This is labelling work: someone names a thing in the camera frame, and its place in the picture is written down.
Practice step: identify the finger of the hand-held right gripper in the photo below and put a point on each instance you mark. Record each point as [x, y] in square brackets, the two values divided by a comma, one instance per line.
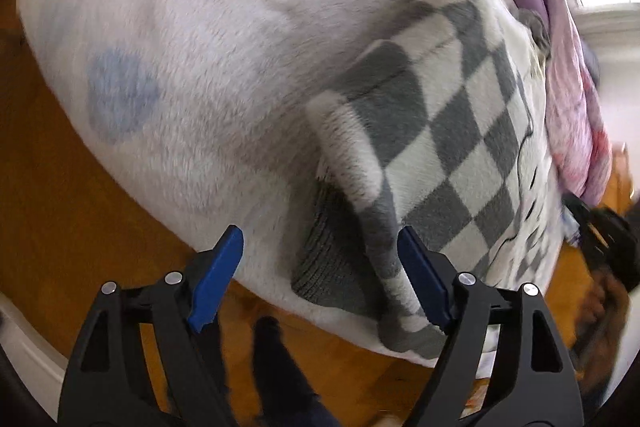
[595, 232]

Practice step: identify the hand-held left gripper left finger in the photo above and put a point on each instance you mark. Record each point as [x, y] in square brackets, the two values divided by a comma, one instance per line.
[216, 283]

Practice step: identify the person's brown sleeved forearm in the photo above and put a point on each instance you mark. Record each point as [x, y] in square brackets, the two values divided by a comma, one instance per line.
[597, 327]

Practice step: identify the white fleece blanket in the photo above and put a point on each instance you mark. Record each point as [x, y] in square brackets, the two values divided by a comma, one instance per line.
[210, 47]

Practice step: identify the grey white checkered fleece garment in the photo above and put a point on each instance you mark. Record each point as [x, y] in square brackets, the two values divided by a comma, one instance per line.
[425, 142]

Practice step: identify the purple pink quilt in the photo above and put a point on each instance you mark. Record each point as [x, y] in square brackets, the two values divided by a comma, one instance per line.
[565, 72]

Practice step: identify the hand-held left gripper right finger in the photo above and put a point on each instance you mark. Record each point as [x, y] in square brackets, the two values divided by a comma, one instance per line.
[425, 278]

